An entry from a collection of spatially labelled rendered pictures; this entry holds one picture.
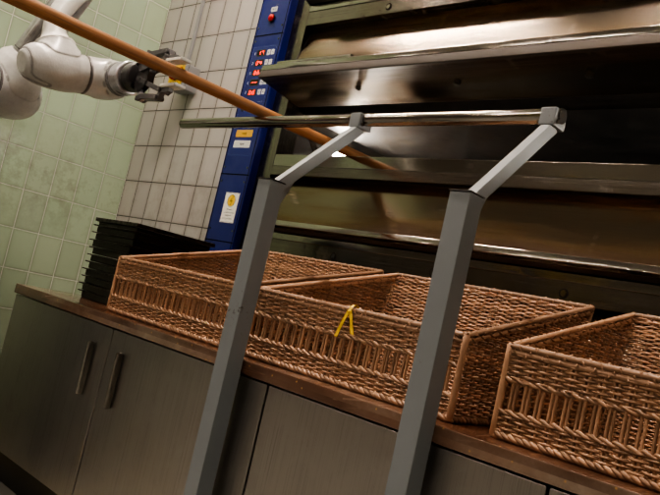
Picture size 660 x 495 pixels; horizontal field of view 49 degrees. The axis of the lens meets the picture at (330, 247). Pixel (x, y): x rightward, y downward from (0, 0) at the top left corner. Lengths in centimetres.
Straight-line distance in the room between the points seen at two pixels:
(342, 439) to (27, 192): 195
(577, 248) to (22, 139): 206
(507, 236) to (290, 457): 77
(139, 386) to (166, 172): 129
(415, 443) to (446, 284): 25
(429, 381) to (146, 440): 82
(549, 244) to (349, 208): 66
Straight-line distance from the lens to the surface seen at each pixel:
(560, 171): 181
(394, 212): 205
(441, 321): 116
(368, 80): 214
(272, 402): 146
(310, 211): 226
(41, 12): 169
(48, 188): 303
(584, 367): 116
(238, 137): 259
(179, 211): 280
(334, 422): 135
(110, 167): 314
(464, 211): 118
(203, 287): 175
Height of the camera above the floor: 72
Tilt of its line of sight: 5 degrees up
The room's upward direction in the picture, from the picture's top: 13 degrees clockwise
